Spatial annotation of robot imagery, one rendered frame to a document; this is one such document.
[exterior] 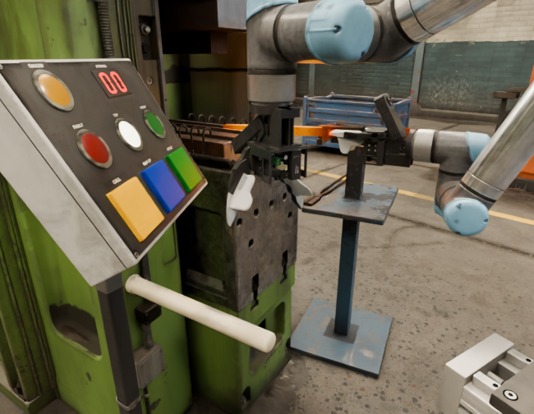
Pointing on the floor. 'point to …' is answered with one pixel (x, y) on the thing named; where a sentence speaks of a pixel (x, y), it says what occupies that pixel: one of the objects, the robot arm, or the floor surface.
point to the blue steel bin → (347, 112)
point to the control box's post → (119, 342)
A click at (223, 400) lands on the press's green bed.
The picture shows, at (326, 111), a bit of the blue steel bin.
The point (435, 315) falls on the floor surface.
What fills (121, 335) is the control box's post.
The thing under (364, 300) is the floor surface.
